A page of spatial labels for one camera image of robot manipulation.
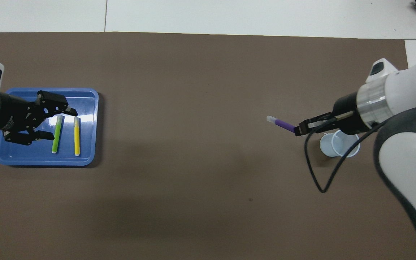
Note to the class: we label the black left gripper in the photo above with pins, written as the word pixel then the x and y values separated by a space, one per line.
pixel 13 113

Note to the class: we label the yellow pen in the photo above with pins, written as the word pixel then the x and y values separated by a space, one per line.
pixel 77 139

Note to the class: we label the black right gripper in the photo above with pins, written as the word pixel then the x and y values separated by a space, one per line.
pixel 350 113

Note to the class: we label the blue plastic tray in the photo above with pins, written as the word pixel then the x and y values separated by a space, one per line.
pixel 85 144

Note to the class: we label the purple pen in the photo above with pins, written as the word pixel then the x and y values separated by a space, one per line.
pixel 284 125

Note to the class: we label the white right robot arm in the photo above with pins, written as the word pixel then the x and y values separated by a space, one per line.
pixel 410 144

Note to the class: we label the brown table mat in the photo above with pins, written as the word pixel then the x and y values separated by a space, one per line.
pixel 208 90

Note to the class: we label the green pen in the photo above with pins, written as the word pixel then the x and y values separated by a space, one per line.
pixel 57 137

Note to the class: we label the translucent plastic cup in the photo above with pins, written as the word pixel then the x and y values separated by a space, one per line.
pixel 329 148

